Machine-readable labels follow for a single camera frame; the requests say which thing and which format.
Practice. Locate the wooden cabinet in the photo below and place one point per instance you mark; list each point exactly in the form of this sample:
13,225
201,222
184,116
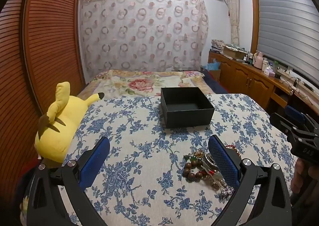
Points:
249,78

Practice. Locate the pink thermos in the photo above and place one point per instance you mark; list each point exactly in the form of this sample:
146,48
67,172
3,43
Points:
258,60

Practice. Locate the person's right hand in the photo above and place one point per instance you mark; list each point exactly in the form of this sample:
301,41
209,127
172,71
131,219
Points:
301,173

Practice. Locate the fabric wrapped pipe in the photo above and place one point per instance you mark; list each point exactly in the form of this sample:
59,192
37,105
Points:
233,11

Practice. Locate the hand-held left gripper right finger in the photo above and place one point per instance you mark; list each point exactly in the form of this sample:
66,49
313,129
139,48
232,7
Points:
224,163

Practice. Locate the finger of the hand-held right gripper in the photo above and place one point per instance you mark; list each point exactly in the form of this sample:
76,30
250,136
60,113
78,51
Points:
280,122
295,113

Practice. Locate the dark blue bed sheet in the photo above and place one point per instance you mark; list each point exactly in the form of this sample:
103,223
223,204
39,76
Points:
214,83

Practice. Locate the silver bangle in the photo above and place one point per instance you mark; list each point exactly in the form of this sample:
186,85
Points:
209,158

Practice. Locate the blue floral cloth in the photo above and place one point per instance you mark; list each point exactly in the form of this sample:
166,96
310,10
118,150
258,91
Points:
139,141

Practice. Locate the tissue packet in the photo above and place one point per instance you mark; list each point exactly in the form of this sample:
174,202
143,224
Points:
269,71

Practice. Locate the grey window blind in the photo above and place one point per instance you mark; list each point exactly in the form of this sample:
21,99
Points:
286,21

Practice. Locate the wooden louvered wardrobe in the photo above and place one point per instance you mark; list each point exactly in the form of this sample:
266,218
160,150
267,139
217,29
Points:
49,41

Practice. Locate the black box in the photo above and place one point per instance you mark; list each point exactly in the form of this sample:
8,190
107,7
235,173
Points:
189,118

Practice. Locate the blue gift bag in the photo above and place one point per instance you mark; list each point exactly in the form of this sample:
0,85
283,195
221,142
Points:
211,66

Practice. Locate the white power strip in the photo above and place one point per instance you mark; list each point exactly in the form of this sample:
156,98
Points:
286,72

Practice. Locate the silver ornate hairpin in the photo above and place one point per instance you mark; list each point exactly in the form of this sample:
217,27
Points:
221,191

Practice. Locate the pink floral bed blanket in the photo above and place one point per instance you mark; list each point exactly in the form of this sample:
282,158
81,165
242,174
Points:
139,83

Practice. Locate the circle patterned curtain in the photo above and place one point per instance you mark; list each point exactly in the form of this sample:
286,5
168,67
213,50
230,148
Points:
139,28

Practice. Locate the yellow plush toy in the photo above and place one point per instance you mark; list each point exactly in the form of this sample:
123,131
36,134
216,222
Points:
67,116

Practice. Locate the cardboard boxes stack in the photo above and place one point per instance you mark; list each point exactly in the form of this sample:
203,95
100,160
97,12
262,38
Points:
231,52

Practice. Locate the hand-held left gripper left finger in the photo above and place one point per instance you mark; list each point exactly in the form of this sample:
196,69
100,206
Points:
96,161

